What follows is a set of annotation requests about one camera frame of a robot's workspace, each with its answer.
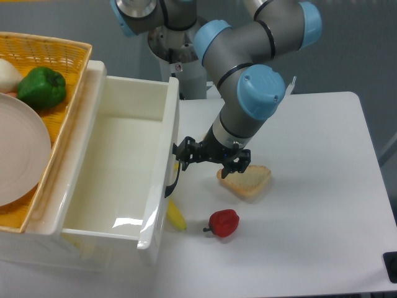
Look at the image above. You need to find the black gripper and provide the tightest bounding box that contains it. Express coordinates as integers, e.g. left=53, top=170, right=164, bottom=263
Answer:
left=172, top=137, right=251, bottom=179

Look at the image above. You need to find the white drawer cabinet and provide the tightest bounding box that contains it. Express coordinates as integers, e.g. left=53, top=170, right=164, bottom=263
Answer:
left=1, top=61, right=122, bottom=271

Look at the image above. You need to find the white onion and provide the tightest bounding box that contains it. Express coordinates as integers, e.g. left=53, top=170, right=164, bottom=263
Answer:
left=0, top=59, right=23, bottom=93

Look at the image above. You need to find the yellow woven basket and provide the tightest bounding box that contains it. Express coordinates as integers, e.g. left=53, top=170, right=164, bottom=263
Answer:
left=1, top=32, right=92, bottom=233

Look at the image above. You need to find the yellow banana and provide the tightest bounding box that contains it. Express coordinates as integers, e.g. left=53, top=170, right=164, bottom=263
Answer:
left=166, top=164, right=188, bottom=232

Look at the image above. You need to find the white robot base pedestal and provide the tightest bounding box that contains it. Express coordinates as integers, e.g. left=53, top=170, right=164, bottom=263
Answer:
left=148, top=17, right=207, bottom=100

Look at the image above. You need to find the slice of bread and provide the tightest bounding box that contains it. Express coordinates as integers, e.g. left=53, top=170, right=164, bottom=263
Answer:
left=216, top=165, right=272, bottom=197

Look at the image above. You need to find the black corner device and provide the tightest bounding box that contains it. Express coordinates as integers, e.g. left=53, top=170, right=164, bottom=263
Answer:
left=383, top=251, right=397, bottom=284

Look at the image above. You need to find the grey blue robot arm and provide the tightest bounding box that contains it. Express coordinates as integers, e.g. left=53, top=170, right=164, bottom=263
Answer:
left=110, top=1, right=323, bottom=177

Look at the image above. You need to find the black top drawer handle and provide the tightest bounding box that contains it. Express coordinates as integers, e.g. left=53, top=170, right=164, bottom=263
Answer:
left=164, top=163, right=181, bottom=198

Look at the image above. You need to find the pink plate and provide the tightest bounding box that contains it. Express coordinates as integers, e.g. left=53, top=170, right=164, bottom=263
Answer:
left=1, top=94, right=51, bottom=205

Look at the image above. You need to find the white drawer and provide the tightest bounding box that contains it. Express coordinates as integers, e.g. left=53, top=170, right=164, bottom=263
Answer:
left=62, top=76, right=179, bottom=266

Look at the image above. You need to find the red bell pepper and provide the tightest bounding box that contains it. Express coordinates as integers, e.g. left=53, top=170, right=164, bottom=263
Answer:
left=203, top=209, right=239, bottom=238

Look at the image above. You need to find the green bell pepper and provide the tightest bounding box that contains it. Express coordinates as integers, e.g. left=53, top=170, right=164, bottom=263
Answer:
left=17, top=66, right=66, bottom=110

